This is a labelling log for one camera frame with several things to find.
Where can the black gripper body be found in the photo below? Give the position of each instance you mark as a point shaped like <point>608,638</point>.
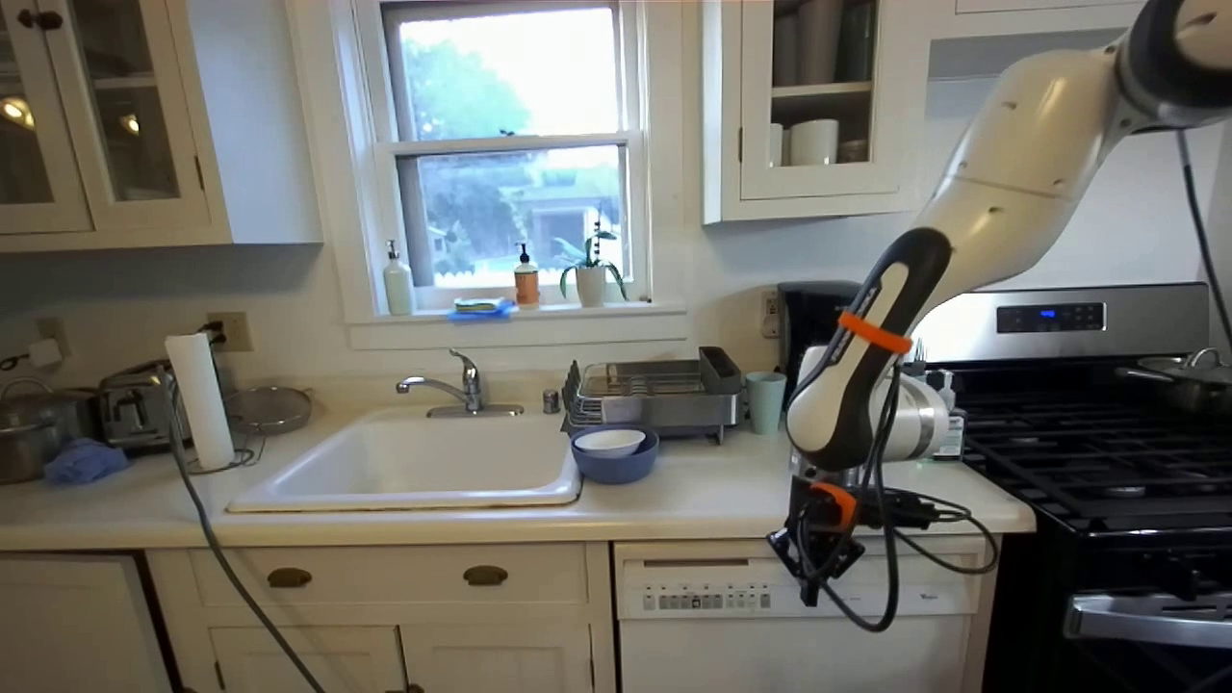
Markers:
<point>813,542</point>

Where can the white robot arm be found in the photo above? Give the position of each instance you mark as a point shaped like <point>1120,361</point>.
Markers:
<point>1003,202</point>

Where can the white dishwasher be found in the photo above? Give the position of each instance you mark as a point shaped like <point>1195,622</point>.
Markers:
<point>729,616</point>

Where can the light blue cup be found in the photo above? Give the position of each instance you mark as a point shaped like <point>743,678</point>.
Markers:
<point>762,397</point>

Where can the silver metal tumbler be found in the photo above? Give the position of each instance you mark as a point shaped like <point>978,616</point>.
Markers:
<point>916,425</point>

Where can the dish drying rack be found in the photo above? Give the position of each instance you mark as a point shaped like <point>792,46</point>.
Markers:
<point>671,397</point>

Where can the blue bowl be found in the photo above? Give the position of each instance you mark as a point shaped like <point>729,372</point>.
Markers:
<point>613,457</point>

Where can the black coffee maker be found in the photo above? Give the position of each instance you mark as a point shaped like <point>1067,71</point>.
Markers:
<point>807,318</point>

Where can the stainless gas stove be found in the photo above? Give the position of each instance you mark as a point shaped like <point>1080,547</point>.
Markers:
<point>1075,402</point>

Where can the white potted plant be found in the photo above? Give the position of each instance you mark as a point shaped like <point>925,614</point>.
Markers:
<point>593,282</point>

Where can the chrome faucet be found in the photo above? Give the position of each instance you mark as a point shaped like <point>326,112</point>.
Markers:
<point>462,394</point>

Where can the white lower kitchen cabinets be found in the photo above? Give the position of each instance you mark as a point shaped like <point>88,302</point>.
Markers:
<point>491,616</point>

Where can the orange soap bottle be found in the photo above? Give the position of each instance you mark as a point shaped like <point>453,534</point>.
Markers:
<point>526,280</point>

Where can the white kitchen sink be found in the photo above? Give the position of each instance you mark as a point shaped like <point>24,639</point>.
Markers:
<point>414,463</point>

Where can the blue sponge dish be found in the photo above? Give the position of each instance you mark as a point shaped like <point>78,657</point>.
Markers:
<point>481,308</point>

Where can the white upper right cabinet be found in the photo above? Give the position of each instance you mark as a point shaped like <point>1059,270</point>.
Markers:
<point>813,105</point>

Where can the white cabinet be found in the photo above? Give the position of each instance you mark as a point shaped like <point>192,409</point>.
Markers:
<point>813,105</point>
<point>151,126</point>

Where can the white soap bottle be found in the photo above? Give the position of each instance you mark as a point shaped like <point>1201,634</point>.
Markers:
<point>398,282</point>

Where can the kitchen window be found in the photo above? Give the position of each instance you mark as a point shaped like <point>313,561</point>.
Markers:
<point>462,128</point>

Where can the glass bowl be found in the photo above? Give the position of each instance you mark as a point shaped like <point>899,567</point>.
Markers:
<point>274,409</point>

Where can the white paper towel roll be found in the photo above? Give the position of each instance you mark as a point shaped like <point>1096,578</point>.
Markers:
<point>203,397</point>

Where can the silver toaster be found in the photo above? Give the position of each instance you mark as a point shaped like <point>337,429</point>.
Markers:
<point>135,407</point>

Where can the blue cloth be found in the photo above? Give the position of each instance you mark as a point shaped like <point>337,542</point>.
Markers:
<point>81,463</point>

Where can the metal pot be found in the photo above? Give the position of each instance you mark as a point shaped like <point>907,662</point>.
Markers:
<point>37,429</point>

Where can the white upper left cabinet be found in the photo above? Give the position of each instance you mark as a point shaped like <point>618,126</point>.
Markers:
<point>151,126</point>

